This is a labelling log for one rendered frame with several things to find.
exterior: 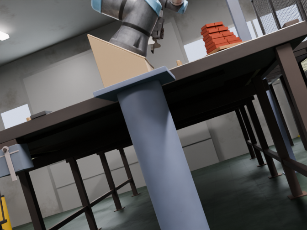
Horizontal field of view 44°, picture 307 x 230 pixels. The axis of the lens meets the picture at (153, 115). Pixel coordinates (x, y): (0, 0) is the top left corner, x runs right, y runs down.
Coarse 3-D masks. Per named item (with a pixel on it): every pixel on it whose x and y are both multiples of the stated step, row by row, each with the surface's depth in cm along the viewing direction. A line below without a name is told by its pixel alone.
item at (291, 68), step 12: (276, 48) 156; (288, 48) 155; (288, 60) 155; (288, 72) 155; (300, 72) 154; (288, 84) 156; (300, 84) 154; (300, 96) 154; (300, 108) 153; (300, 120) 157
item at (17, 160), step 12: (0, 144) 173; (12, 144) 172; (24, 144) 177; (0, 156) 171; (12, 156) 170; (24, 156) 173; (0, 168) 171; (12, 168) 169; (24, 168) 170; (12, 180) 169
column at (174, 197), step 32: (96, 96) 131; (128, 96) 134; (160, 96) 136; (128, 128) 138; (160, 128) 133; (160, 160) 131; (160, 192) 132; (192, 192) 134; (160, 224) 135; (192, 224) 130
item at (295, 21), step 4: (292, 20) 162; (296, 20) 162; (284, 24) 163; (288, 24) 162; (292, 24) 162; (300, 40) 161; (292, 44) 166; (296, 44) 170; (292, 48) 179; (272, 60) 213; (276, 60) 205; (272, 64) 219; (276, 64) 226; (264, 68) 248; (268, 68) 235; (272, 68) 243; (260, 72) 267; (264, 72) 253; (268, 72) 258; (260, 76) 273; (264, 76) 280
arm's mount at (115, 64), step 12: (96, 48) 134; (108, 48) 134; (120, 48) 133; (96, 60) 134; (108, 60) 134; (120, 60) 133; (132, 60) 132; (144, 60) 132; (108, 72) 134; (120, 72) 133; (132, 72) 132; (144, 72) 132; (108, 84) 133
